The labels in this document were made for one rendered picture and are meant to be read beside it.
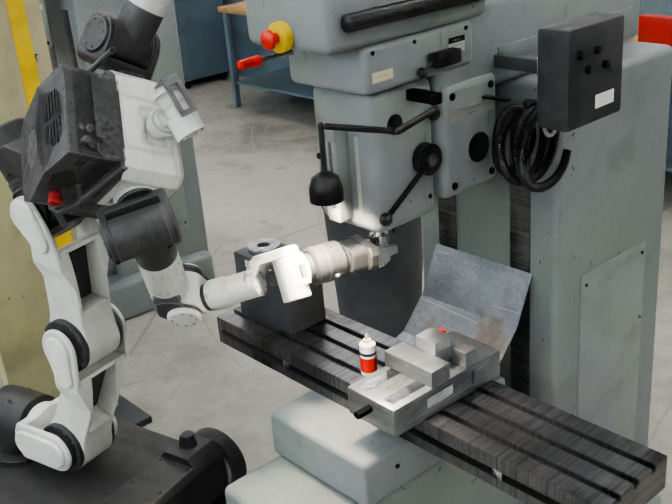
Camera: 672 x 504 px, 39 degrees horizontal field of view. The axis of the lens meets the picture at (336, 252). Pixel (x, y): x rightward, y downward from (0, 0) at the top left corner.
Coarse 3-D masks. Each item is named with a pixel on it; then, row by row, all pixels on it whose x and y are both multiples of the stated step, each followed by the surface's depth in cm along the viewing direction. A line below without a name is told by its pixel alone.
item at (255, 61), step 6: (276, 54) 198; (282, 54) 199; (288, 54) 200; (240, 60) 192; (246, 60) 193; (252, 60) 193; (258, 60) 194; (264, 60) 196; (270, 60) 197; (240, 66) 192; (246, 66) 193; (252, 66) 194; (258, 66) 195
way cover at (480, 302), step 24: (432, 264) 259; (456, 264) 254; (480, 264) 248; (432, 288) 258; (456, 288) 252; (480, 288) 247; (504, 288) 242; (528, 288) 237; (432, 312) 256; (456, 312) 251; (480, 312) 246; (504, 312) 241; (408, 336) 256; (480, 336) 243; (504, 336) 239
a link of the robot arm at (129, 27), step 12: (120, 12) 204; (132, 12) 202; (144, 12) 202; (120, 24) 202; (132, 24) 203; (144, 24) 203; (156, 24) 205; (120, 36) 201; (132, 36) 203; (144, 36) 205; (120, 48) 202; (132, 48) 204; (144, 48) 206; (120, 60) 205; (132, 60) 206; (144, 60) 208
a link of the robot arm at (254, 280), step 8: (280, 248) 208; (288, 248) 208; (296, 248) 209; (256, 256) 210; (264, 256) 209; (272, 256) 208; (280, 256) 207; (248, 264) 210; (256, 264) 210; (264, 264) 212; (248, 272) 210; (256, 272) 210; (264, 272) 215; (248, 280) 210; (256, 280) 212; (264, 280) 216; (248, 288) 211; (256, 288) 211; (264, 288) 214; (256, 296) 212
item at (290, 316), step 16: (256, 240) 260; (272, 240) 260; (240, 256) 256; (272, 288) 250; (320, 288) 254; (256, 304) 258; (272, 304) 253; (288, 304) 247; (304, 304) 251; (320, 304) 255; (272, 320) 255; (288, 320) 250; (304, 320) 252; (320, 320) 257
